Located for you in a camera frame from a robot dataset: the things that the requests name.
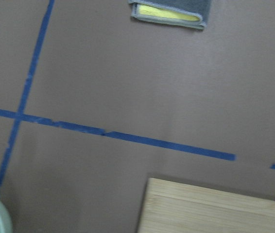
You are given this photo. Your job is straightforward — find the bamboo cutting board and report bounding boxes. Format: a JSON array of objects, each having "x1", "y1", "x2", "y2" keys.
[{"x1": 137, "y1": 178, "x2": 275, "y2": 233}]

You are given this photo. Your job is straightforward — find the folded grey yellow cloth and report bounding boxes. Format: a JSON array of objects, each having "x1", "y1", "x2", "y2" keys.
[{"x1": 128, "y1": 0, "x2": 211, "y2": 30}]

